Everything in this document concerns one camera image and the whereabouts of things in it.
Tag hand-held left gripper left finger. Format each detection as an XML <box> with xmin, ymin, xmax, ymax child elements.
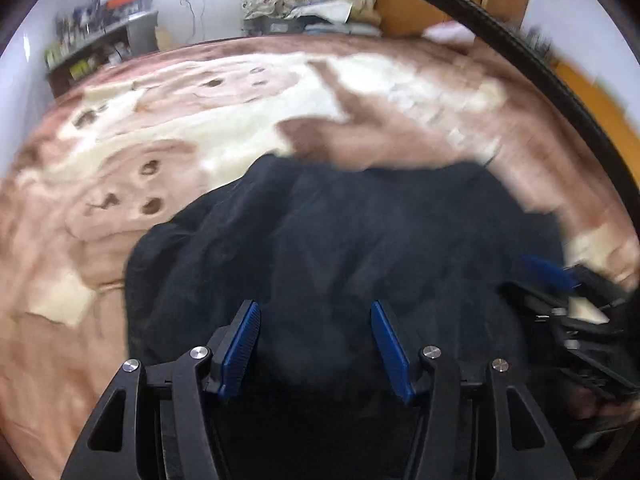
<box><xmin>60</xmin><ymin>300</ymin><xmax>262</xmax><ymax>480</ymax></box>

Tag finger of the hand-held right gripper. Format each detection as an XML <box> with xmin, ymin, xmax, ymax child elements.
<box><xmin>500</xmin><ymin>282</ymin><xmax>627</xmax><ymax>335</ymax></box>
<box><xmin>520</xmin><ymin>254</ymin><xmax>633</xmax><ymax>306</ymax></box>

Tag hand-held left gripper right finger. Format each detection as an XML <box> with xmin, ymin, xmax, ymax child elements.
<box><xmin>370</xmin><ymin>300</ymin><xmax>576</xmax><ymax>480</ymax></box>

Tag black puffer jacket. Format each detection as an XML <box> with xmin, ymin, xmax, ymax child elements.
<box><xmin>122</xmin><ymin>154</ymin><xmax>571</xmax><ymax>480</ymax></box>

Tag person's right hand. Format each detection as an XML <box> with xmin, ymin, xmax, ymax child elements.
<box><xmin>570</xmin><ymin>385</ymin><xmax>640</xmax><ymax>422</ymax></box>

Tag wooden headboard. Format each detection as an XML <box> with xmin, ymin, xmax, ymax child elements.
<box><xmin>552</xmin><ymin>57</ymin><xmax>640</xmax><ymax>173</ymax></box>

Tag brown printed blanket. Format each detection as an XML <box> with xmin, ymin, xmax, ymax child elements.
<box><xmin>0</xmin><ymin>35</ymin><xmax>640</xmax><ymax>461</ymax></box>

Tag white pillow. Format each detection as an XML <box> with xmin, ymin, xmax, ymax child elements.
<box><xmin>422</xmin><ymin>21</ymin><xmax>477</xmax><ymax>44</ymax></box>

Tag grey storage box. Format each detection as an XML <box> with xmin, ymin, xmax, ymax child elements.
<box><xmin>244</xmin><ymin>17</ymin><xmax>301</xmax><ymax>36</ymax></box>

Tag cluttered shelf unit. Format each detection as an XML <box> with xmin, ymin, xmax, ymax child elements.
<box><xmin>45</xmin><ymin>10</ymin><xmax>161</xmax><ymax>98</ymax></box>

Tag white plastic bags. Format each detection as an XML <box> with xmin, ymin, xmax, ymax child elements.
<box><xmin>290</xmin><ymin>0</ymin><xmax>354</xmax><ymax>24</ymax></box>

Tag black braided cable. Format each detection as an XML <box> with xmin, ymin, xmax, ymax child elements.
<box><xmin>350</xmin><ymin>0</ymin><xmax>640</xmax><ymax>243</ymax></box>

